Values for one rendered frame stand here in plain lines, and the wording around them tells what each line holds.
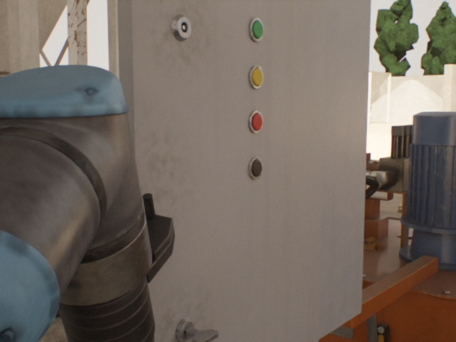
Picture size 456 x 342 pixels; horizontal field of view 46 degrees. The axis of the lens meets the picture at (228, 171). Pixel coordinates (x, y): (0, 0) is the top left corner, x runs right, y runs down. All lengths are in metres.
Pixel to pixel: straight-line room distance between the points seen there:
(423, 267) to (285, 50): 0.85
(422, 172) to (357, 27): 0.68
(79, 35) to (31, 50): 1.55
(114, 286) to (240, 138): 0.32
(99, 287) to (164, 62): 0.26
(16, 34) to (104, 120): 3.57
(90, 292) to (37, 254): 0.15
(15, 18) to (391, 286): 3.18
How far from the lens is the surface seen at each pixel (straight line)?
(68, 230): 0.30
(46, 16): 4.46
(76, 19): 2.39
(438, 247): 1.62
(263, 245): 0.74
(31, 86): 0.36
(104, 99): 0.35
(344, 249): 1.02
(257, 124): 0.70
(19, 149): 0.31
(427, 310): 1.43
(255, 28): 0.70
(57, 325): 2.83
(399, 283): 1.33
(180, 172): 0.59
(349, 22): 0.99
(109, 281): 0.41
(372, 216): 1.87
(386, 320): 1.47
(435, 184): 1.57
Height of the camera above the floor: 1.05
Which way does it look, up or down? 7 degrees down
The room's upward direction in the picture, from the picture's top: straight up
